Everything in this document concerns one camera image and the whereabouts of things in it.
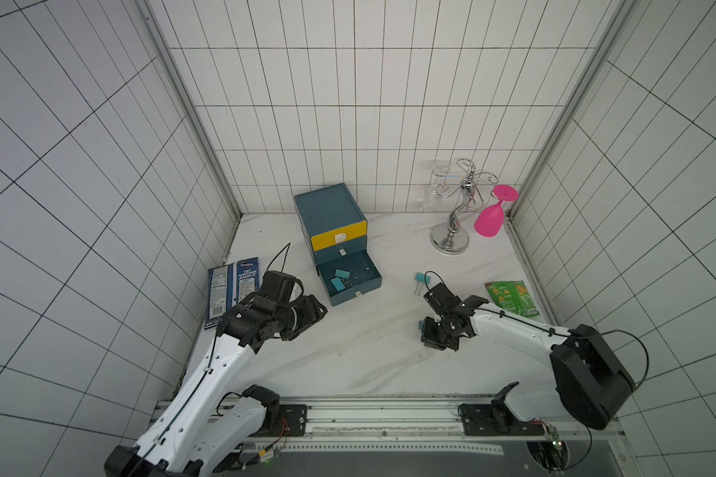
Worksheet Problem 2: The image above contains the teal bottom drawer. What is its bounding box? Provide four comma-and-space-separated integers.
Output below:
316, 250, 383, 306

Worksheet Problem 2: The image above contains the teal drawer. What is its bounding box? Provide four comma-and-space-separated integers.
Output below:
312, 236, 367, 266
316, 250, 383, 306

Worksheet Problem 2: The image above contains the yellow top drawer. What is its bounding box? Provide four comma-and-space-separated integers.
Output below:
310, 220, 368, 252

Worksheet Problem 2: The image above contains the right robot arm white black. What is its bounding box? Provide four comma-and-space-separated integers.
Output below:
421, 282, 640, 434

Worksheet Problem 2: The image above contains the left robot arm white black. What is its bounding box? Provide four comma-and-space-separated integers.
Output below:
103, 271, 327, 476

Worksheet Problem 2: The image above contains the teal drawer cabinet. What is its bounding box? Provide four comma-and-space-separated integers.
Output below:
294, 183, 368, 258

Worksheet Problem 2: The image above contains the green snack packet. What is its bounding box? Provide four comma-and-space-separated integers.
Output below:
485, 280, 540, 318

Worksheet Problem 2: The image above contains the silver glass rack stand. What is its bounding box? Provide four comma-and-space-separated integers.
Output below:
430, 158, 499, 256

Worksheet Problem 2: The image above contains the magenta plastic wine glass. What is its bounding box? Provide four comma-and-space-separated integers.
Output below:
475, 185, 519, 238

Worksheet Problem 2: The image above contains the clear glass on rack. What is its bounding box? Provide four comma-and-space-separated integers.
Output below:
423, 165, 449, 212

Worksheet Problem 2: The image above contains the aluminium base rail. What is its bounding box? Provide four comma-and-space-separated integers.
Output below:
145, 396, 625, 457

